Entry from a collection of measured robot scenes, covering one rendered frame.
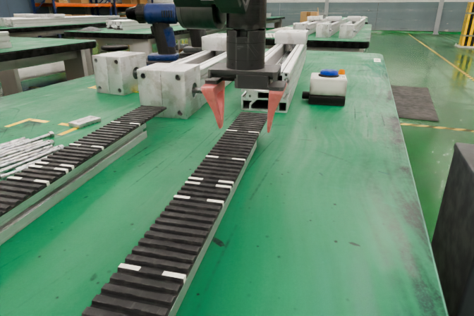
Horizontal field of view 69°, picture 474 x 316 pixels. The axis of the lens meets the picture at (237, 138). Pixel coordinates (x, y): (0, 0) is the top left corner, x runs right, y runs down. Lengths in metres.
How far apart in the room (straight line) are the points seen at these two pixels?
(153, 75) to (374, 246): 0.50
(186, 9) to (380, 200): 0.36
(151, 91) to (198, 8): 0.24
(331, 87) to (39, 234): 0.62
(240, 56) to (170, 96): 0.23
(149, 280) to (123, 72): 0.70
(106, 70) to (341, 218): 0.71
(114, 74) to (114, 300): 0.72
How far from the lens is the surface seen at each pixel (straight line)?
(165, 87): 0.69
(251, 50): 0.50
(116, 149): 0.54
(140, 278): 0.26
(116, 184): 0.46
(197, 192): 0.35
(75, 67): 2.58
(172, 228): 0.30
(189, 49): 1.32
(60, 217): 0.42
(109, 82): 0.94
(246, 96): 0.74
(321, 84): 0.80
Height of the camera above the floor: 0.99
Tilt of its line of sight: 21 degrees down
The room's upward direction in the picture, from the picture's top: straight up
